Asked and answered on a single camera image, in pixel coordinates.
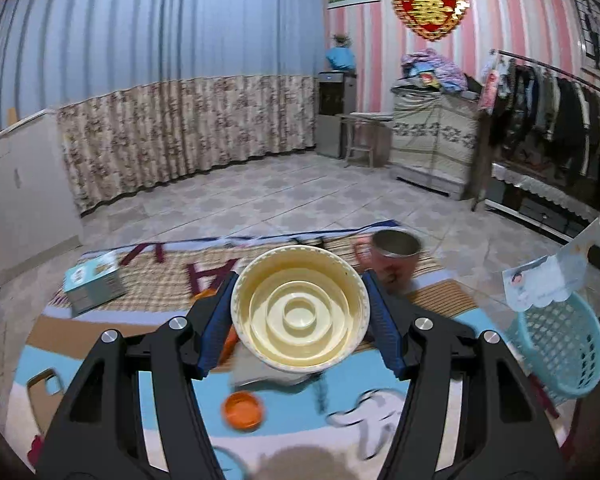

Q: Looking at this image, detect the orange peel piece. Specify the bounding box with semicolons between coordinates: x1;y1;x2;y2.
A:
221;391;265;431

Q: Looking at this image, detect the white paper card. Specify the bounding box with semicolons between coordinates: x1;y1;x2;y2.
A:
502;219;600;312

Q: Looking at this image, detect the cream plastic lid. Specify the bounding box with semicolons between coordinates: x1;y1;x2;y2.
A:
230;245;370;374

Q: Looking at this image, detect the orange snack wrapper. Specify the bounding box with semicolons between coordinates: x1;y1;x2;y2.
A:
189;288;239;372

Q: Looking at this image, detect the pink metal-lined cup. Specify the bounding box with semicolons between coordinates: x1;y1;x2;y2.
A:
353;229;422;292

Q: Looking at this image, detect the low bench with lace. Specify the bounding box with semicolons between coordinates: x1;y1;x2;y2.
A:
483;162;600;242

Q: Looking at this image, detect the light blue plastic basket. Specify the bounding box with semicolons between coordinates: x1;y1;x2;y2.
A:
506;292;600;405

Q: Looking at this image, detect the teal tissue box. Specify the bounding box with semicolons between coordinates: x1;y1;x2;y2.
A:
62;252;125;316

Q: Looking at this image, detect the clothes rack with garments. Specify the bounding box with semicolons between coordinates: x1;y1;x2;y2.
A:
482;50;600;213

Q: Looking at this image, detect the small stool table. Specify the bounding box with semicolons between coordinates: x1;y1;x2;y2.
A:
340;112;393;168

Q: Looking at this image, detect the cloth covered cabinet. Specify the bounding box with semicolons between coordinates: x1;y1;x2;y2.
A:
389;87;479;200

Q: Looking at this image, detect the white cabinet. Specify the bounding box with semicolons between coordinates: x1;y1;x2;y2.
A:
0;110;83;284

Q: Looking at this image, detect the water dispenser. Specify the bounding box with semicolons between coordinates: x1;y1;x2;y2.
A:
315;70;356;158

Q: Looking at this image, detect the pile of clothes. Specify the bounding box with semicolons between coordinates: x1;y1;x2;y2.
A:
401;48;482;93

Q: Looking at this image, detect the blue floral curtain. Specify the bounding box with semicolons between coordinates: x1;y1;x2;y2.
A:
0;0;325;212

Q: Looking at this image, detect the red gold heart decoration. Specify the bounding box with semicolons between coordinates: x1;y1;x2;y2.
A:
391;0;469;41

